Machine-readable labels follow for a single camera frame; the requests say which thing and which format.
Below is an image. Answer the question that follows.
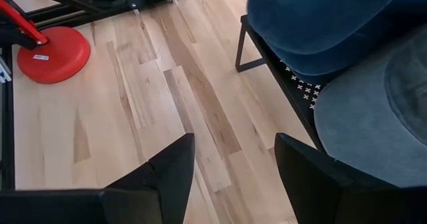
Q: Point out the red desk lamp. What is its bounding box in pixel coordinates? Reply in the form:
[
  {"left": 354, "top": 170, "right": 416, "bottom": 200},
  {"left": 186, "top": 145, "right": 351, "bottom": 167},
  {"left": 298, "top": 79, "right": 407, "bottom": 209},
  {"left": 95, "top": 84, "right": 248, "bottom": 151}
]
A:
[{"left": 0, "top": 0, "right": 91, "bottom": 85}]

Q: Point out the silver metal bracket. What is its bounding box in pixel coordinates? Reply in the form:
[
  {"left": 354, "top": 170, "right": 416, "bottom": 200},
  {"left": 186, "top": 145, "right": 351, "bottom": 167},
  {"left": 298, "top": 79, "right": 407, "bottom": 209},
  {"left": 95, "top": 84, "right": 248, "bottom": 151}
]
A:
[{"left": 0, "top": 55, "right": 13, "bottom": 84}]

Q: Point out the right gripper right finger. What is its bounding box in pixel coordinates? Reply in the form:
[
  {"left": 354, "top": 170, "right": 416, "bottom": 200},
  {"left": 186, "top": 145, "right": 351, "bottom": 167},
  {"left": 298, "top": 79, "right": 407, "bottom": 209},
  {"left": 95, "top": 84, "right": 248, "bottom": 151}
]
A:
[{"left": 274, "top": 132, "right": 397, "bottom": 224}]

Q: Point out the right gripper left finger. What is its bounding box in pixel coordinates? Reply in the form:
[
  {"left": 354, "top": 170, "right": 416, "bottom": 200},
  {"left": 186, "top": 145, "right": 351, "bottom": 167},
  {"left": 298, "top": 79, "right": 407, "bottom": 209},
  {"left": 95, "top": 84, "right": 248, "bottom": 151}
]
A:
[{"left": 105, "top": 133, "right": 197, "bottom": 224}]

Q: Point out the black perforated metal rack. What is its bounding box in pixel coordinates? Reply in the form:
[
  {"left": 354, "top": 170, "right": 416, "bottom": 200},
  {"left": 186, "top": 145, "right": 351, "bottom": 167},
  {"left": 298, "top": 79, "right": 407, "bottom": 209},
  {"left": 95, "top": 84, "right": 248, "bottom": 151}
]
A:
[{"left": 235, "top": 14, "right": 326, "bottom": 151}]

